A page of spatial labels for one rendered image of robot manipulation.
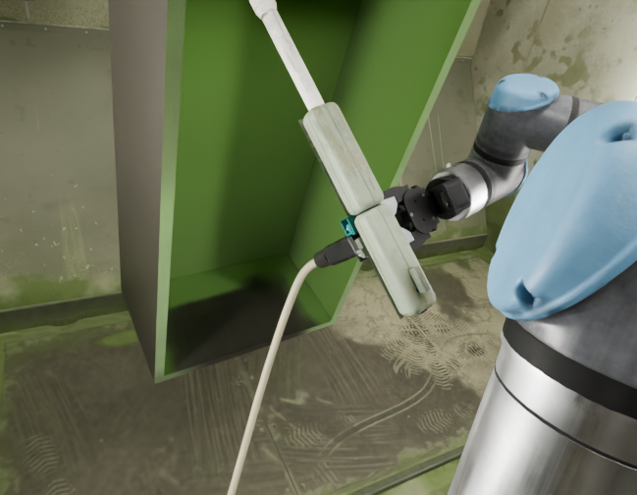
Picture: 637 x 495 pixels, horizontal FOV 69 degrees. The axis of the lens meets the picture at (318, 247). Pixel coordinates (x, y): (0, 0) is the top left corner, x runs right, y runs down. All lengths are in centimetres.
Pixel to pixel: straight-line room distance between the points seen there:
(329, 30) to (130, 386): 141
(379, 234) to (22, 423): 154
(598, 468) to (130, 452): 161
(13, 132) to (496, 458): 210
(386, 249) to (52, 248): 171
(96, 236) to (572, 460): 202
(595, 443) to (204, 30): 106
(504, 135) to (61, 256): 178
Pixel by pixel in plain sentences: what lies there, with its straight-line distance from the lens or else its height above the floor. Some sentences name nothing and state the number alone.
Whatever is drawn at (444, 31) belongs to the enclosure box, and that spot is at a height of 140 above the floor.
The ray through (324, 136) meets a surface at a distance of 63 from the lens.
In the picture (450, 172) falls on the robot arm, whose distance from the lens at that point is 79.
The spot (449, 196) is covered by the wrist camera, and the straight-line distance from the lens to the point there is 67.
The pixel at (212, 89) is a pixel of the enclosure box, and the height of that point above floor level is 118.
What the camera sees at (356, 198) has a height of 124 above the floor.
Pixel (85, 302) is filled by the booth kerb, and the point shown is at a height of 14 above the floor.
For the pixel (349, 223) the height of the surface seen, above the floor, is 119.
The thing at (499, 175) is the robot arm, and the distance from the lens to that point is 83.
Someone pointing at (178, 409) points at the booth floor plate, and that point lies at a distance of 185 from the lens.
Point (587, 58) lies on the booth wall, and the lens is 279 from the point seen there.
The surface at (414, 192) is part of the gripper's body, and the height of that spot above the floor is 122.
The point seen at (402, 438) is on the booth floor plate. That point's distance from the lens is 189.
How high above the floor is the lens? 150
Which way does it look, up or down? 32 degrees down
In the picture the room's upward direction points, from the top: 10 degrees clockwise
